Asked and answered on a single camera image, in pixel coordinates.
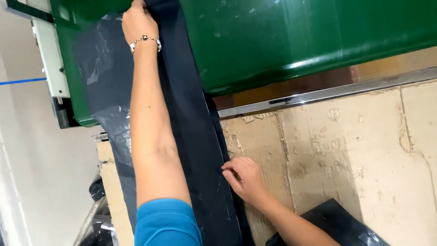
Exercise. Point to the heap of black bags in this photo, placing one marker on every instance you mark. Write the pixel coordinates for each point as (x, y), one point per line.
(97, 189)

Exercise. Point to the person's right hand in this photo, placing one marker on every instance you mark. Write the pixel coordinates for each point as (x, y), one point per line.
(247, 181)

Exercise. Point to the grey translucent plastic sheet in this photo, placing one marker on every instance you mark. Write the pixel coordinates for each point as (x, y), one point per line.
(105, 88)

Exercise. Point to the worn cardboard table cover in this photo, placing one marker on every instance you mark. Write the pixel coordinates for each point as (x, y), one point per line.
(358, 153)

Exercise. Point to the person's left fingers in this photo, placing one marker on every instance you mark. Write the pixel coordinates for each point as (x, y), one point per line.
(141, 5)

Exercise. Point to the green machine belt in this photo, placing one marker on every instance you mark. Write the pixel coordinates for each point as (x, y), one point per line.
(290, 41)

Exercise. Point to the small metal bracket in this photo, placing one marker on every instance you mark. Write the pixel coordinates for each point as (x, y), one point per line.
(99, 137)

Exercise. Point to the white machine frame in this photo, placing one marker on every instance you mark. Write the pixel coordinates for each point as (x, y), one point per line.
(51, 68)

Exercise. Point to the black plastic bag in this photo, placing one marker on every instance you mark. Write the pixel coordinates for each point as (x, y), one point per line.
(336, 220)

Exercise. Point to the person's left hand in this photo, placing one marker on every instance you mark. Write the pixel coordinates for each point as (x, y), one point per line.
(138, 25)

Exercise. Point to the dark navy fabric piece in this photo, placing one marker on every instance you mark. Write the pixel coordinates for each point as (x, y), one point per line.
(194, 136)

